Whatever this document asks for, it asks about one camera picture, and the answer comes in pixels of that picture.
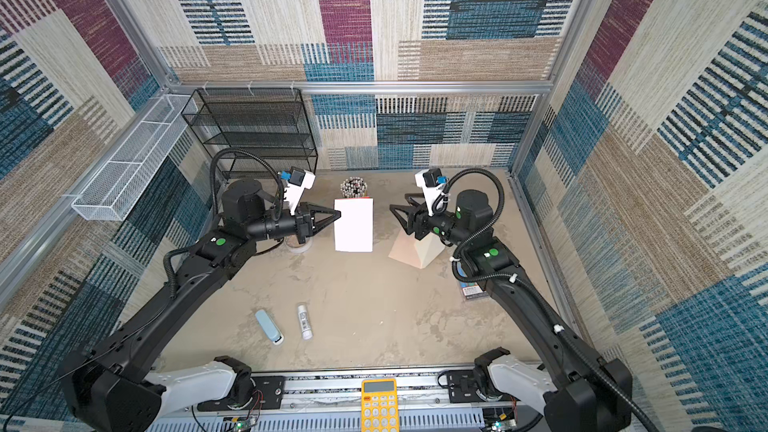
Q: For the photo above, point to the white wire mesh basket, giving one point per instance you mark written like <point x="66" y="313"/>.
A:
<point x="117" y="186"/>

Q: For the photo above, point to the black wire mesh shelf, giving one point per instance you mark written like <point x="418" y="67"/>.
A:
<point x="272" y="123"/>

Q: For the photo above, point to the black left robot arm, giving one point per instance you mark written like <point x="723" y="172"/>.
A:
<point x="112" y="388"/>

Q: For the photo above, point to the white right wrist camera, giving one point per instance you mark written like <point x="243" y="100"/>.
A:
<point x="433" y="182"/>

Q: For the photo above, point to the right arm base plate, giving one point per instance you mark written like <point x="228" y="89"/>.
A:
<point x="468" y="386"/>

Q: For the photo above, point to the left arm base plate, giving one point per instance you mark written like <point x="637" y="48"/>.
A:
<point x="264" y="393"/>

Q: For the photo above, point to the clear tape roll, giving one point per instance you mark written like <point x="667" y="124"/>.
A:
<point x="294" y="245"/>

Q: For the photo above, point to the yellow calculator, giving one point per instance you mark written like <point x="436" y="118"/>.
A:
<point x="379" y="406"/>

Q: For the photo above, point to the pink lined letter paper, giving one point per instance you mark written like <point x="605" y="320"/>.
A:
<point x="353" y="231"/>

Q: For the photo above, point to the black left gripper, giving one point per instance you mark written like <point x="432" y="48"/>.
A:
<point x="304" y="224"/>

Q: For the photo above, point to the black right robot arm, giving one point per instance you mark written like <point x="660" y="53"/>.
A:
<point x="577" y="389"/>

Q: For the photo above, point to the highlighter marker pack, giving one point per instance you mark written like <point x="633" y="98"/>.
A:
<point x="471" y="291"/>

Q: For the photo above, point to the white glue stick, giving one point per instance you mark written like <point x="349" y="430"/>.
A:
<point x="304" y="322"/>

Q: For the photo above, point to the pink paper envelope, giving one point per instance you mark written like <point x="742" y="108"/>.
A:
<point x="416" y="253"/>

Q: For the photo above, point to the pencil holder cup with pencils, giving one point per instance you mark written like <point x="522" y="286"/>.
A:
<point x="354" y="187"/>

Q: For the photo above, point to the aluminium front rail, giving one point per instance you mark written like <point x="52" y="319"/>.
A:
<point x="330" y="400"/>

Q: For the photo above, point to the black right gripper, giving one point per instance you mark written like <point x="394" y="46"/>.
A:
<point x="419" y="219"/>

